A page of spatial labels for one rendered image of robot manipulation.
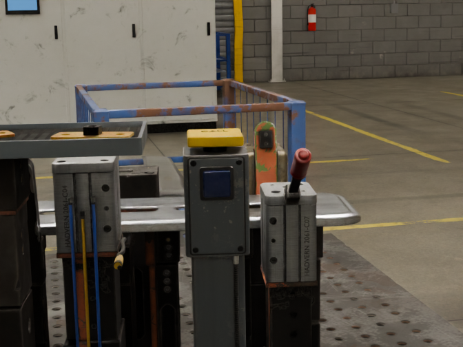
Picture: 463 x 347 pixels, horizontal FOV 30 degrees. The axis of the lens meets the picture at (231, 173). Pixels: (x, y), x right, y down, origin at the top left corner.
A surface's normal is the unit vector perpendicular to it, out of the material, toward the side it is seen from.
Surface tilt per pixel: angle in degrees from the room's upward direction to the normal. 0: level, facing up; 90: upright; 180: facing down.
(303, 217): 90
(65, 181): 90
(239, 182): 90
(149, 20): 90
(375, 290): 0
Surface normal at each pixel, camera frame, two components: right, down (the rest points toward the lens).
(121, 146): 0.06, 0.18
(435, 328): -0.02, -0.98
